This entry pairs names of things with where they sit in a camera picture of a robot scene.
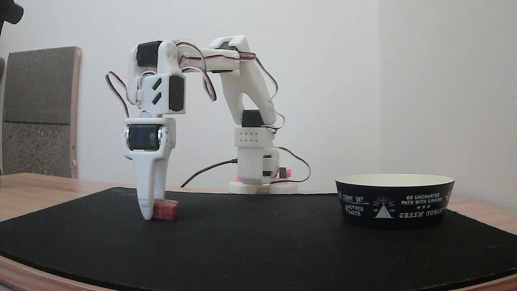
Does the red cube toy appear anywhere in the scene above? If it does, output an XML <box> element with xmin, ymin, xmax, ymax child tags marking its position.
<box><xmin>153</xmin><ymin>198</ymin><xmax>179</xmax><ymax>221</ymax></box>

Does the dark blue printed bowl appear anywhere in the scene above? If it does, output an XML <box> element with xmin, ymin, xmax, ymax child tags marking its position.
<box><xmin>335</xmin><ymin>173</ymin><xmax>456</xmax><ymax>230</ymax></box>

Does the black felt mat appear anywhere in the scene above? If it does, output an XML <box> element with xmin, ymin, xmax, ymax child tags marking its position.
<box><xmin>0</xmin><ymin>186</ymin><xmax>517</xmax><ymax>291</ymax></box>

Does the black usb cable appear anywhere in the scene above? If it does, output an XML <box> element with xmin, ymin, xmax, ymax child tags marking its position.
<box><xmin>180</xmin><ymin>158</ymin><xmax>239</xmax><ymax>188</ymax></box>

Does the thin black power wire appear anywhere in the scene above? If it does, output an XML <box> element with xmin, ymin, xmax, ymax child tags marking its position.
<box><xmin>275</xmin><ymin>146</ymin><xmax>312</xmax><ymax>184</ymax></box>

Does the black camera device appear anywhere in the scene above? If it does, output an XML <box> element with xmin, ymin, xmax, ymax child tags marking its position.
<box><xmin>0</xmin><ymin>0</ymin><xmax>24</xmax><ymax>38</ymax></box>

